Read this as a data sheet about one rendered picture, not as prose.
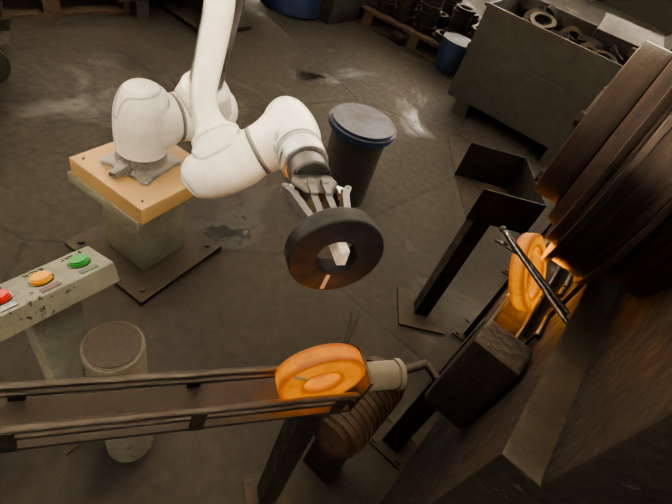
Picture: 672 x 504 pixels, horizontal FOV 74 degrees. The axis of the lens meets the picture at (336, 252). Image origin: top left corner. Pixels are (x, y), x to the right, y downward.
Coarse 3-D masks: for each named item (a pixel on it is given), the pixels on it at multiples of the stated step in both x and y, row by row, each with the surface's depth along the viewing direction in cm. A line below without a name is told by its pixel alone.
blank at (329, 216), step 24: (312, 216) 64; (336, 216) 63; (360, 216) 65; (288, 240) 66; (312, 240) 64; (336, 240) 65; (360, 240) 67; (288, 264) 67; (312, 264) 68; (360, 264) 71; (312, 288) 72; (336, 288) 74
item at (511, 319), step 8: (504, 312) 106; (512, 312) 106; (520, 312) 107; (528, 312) 108; (496, 320) 103; (504, 320) 104; (512, 320) 105; (520, 320) 105; (504, 328) 102; (512, 328) 102
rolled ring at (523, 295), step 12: (528, 240) 99; (540, 240) 104; (528, 252) 98; (540, 252) 106; (516, 264) 98; (540, 264) 108; (516, 276) 97; (516, 288) 98; (528, 288) 108; (516, 300) 100; (528, 300) 101
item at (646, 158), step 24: (648, 144) 54; (624, 168) 57; (648, 168) 56; (624, 192) 58; (648, 192) 56; (600, 216) 61; (624, 216) 59; (648, 216) 57; (576, 240) 66; (600, 240) 63; (624, 240) 61; (576, 264) 71; (600, 264) 66
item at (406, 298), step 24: (480, 168) 155; (504, 168) 154; (528, 168) 148; (480, 192) 152; (504, 192) 157; (528, 192) 144; (480, 216) 137; (504, 216) 136; (528, 216) 136; (456, 240) 160; (456, 264) 164; (432, 288) 174; (408, 312) 185; (432, 312) 189
